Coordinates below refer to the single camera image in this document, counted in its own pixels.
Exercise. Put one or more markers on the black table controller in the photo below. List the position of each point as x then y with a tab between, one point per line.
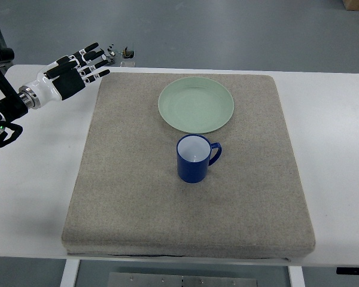
353	271

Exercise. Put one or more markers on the small white floor device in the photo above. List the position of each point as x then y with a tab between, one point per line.
109	55

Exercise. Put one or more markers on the blue mug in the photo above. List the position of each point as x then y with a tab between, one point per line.
195	154

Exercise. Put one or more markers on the light green plate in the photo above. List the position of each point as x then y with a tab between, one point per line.
196	105

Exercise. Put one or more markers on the white table leg right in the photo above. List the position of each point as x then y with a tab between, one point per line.
296	276

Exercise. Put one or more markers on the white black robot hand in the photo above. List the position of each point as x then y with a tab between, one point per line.
65	77

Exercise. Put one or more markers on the beige fabric cushion mat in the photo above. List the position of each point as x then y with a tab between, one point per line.
146	188

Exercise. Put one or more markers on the cardboard box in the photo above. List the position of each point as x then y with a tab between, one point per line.
351	5

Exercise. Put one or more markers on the clear floor plate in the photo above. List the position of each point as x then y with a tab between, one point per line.
129	64

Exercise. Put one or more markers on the white table leg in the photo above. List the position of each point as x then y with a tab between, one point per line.
70	272
296	276

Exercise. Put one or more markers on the floor outlet with plug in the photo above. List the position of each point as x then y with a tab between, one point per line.
127	53

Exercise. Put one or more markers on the white table leg left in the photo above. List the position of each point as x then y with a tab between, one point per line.
70	272

